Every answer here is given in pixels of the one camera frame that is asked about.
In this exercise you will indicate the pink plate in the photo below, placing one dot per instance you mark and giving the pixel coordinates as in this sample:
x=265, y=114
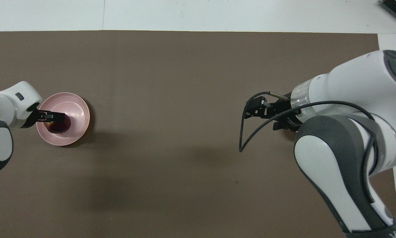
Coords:
x=75, y=109

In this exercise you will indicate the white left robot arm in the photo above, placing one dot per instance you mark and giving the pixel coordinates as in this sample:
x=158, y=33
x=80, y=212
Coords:
x=3, y=109

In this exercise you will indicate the dark red apple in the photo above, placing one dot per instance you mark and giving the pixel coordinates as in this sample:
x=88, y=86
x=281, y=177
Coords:
x=61, y=128

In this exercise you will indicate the brown table mat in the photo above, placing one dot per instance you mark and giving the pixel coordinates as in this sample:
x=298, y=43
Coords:
x=171, y=99

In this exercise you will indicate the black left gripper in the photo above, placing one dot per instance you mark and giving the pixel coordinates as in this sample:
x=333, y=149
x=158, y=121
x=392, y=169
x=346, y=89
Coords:
x=34, y=115

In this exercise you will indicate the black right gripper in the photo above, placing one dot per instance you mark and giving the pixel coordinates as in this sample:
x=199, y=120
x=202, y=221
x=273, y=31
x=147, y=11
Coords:
x=285, y=114

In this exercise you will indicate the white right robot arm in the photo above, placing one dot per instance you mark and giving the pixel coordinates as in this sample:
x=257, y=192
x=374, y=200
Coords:
x=350, y=148

